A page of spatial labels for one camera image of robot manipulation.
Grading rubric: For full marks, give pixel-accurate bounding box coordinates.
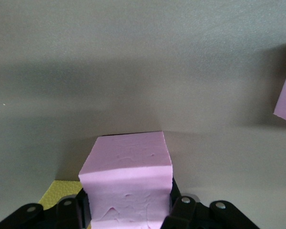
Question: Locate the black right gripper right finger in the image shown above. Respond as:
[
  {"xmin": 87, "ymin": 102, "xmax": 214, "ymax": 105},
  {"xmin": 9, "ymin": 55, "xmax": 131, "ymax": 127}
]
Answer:
[{"xmin": 162, "ymin": 177, "xmax": 260, "ymax": 229}]

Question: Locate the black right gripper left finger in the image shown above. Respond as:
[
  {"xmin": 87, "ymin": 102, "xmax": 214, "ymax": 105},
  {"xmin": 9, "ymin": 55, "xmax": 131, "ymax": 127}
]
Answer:
[{"xmin": 0, "ymin": 187, "xmax": 93, "ymax": 229}]

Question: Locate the yellow foam cube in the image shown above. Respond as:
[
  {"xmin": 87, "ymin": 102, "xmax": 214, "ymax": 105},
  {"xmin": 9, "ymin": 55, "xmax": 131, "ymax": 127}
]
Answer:
[{"xmin": 38, "ymin": 180, "xmax": 83, "ymax": 211}]

